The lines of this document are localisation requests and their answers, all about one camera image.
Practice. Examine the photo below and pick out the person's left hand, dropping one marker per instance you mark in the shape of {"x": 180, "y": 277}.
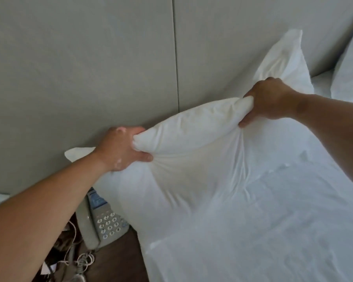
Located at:
{"x": 114, "y": 152}

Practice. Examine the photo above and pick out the grey padded headboard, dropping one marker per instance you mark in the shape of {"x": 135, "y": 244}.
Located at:
{"x": 91, "y": 70}

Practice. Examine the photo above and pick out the person's right thumb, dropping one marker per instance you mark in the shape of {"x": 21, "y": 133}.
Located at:
{"x": 247, "y": 119}

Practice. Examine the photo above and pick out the person's left forearm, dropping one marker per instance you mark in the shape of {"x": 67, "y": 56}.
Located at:
{"x": 38, "y": 214}

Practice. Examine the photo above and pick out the grey desk telephone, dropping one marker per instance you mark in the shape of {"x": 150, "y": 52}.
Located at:
{"x": 108, "y": 223}

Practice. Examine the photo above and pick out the person's right hand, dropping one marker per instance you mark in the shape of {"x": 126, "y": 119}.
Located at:
{"x": 273, "y": 98}

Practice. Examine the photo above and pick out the person's right forearm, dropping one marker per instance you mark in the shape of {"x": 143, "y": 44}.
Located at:
{"x": 335, "y": 129}

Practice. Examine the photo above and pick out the white pillow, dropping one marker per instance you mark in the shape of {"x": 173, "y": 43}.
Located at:
{"x": 350, "y": 76}
{"x": 194, "y": 135}

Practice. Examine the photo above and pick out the grey telephone handset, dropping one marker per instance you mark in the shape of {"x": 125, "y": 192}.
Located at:
{"x": 86, "y": 229}

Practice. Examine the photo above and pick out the dark wooden nightstand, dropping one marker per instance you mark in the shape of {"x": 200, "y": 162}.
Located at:
{"x": 117, "y": 261}

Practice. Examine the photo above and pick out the person's left thumb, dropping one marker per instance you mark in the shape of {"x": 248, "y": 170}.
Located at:
{"x": 142, "y": 156}

